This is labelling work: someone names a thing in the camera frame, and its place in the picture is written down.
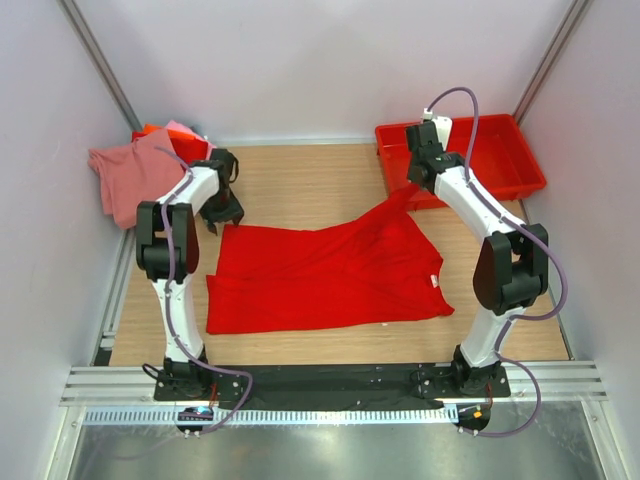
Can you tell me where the dusty pink folded t shirt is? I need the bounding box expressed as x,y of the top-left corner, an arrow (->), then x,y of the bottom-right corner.
88,129 -> 184,230

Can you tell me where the aluminium frame post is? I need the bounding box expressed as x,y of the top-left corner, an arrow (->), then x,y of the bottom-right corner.
58,0 -> 142,131
512,0 -> 593,125

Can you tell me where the right aluminium frame post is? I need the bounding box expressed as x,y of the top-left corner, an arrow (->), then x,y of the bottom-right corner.
512,0 -> 593,125

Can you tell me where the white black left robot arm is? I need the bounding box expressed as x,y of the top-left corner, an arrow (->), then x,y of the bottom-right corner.
135,147 -> 246,401

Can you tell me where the red folded t shirt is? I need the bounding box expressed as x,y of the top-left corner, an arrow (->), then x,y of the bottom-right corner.
131,128 -> 209,164

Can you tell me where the red t shirt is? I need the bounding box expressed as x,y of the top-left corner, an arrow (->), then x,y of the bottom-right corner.
206,185 -> 454,335
131,128 -> 209,164

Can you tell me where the red plastic tray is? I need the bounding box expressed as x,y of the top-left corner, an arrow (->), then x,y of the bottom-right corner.
375,114 -> 547,201

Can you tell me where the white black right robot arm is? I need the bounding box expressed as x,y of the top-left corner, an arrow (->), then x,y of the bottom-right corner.
405,118 -> 548,396

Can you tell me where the light pink folded t shirt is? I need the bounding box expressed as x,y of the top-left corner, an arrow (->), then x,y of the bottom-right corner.
165,120 -> 215,150

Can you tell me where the white slotted cable duct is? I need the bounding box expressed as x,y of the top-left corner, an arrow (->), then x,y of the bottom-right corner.
83,404 -> 458,427

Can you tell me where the orange folded t shirt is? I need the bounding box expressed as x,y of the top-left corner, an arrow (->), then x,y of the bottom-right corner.
142,124 -> 162,135

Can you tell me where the left aluminium frame post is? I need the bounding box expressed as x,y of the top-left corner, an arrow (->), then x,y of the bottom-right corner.
58,0 -> 142,131

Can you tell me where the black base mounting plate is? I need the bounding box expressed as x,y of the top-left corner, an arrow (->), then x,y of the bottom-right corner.
142,363 -> 511,412

